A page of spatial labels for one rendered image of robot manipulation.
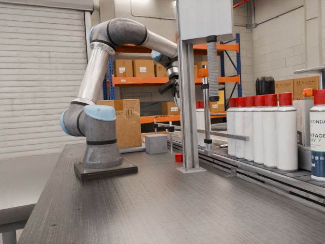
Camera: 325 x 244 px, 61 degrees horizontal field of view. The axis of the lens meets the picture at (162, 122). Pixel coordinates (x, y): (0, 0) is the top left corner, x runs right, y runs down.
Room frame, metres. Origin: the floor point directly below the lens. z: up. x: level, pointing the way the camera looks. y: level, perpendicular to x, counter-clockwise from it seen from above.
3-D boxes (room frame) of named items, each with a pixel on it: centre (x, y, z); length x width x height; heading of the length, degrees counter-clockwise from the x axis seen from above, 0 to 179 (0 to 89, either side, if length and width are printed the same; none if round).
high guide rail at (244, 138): (1.35, -0.11, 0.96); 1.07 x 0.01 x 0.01; 16
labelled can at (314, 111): (0.61, -0.36, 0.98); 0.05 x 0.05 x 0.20
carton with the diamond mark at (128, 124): (1.66, 0.29, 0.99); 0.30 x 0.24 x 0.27; 20
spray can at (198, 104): (1.26, -0.17, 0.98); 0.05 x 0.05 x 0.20
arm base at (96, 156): (1.06, 0.24, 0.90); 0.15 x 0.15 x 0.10
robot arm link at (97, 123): (1.06, 0.24, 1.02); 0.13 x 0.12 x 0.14; 52
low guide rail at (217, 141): (1.37, -0.18, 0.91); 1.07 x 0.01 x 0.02; 16
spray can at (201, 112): (1.21, -0.19, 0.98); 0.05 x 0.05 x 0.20
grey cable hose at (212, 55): (0.90, -0.17, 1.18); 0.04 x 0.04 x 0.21
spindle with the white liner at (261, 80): (1.24, -0.47, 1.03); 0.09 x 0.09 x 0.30
